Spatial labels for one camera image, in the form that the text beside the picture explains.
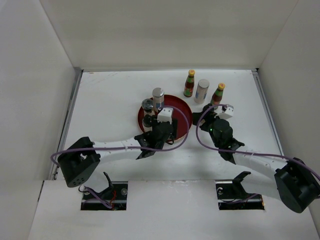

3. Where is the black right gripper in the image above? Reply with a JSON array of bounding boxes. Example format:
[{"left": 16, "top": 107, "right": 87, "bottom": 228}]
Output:
[{"left": 192, "top": 108, "right": 228, "bottom": 148}]

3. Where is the tall grinder clear cap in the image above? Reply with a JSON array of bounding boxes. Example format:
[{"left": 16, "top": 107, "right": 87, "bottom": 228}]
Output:
[{"left": 141, "top": 98, "right": 155, "bottom": 116}]

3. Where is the sauce bottle yellow cap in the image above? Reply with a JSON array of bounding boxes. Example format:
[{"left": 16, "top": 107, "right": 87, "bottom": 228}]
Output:
[
  {"left": 210, "top": 83, "right": 226, "bottom": 110},
  {"left": 183, "top": 69, "right": 196, "bottom": 98}
]

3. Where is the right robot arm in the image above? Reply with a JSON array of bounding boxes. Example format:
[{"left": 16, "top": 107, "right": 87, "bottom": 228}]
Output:
[{"left": 192, "top": 111, "right": 320, "bottom": 213}]

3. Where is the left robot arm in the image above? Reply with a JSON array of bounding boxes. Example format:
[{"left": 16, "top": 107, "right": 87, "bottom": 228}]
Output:
[{"left": 58, "top": 118, "right": 178, "bottom": 200}]

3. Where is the black lid jar right side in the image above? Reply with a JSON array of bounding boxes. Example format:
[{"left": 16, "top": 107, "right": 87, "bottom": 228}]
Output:
[{"left": 202, "top": 103, "right": 215, "bottom": 118}]

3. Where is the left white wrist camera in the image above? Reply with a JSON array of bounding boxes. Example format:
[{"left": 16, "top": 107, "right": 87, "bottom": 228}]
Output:
[{"left": 157, "top": 107, "right": 174, "bottom": 125}]

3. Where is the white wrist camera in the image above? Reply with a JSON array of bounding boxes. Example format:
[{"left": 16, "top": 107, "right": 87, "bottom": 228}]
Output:
[
  {"left": 157, "top": 107, "right": 174, "bottom": 125},
  {"left": 216, "top": 104, "right": 234, "bottom": 120}
]

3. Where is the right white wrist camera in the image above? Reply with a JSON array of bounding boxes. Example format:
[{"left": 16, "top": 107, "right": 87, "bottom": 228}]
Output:
[{"left": 216, "top": 104, "right": 234, "bottom": 120}]

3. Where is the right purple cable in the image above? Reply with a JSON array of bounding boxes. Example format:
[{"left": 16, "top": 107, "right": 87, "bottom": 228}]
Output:
[{"left": 195, "top": 103, "right": 320, "bottom": 205}]

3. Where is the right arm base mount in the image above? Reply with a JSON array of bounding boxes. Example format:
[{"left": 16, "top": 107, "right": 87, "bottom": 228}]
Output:
[{"left": 215, "top": 171, "right": 265, "bottom": 211}]

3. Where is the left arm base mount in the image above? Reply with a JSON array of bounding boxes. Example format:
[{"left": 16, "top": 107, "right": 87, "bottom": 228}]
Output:
[{"left": 78, "top": 172, "right": 129, "bottom": 211}]

